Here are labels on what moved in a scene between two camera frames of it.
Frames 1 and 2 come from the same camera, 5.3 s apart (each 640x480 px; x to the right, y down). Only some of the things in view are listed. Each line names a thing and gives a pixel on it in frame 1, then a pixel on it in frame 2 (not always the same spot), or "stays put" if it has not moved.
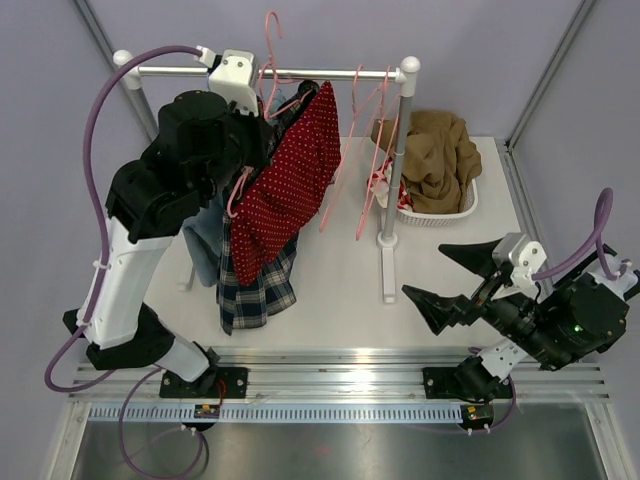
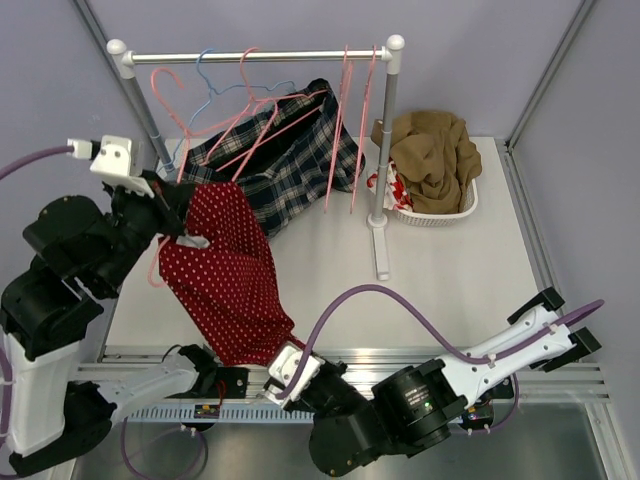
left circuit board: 207,411 stays put
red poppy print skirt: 380,181 stays put
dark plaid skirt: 243,305 to 290,157
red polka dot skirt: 296,170 to 225,266
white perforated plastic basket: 418,218 stays put
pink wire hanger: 389,117 to 365,118
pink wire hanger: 360,115 to 345,79
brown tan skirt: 439,159 stays put
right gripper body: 491,300 to 334,392
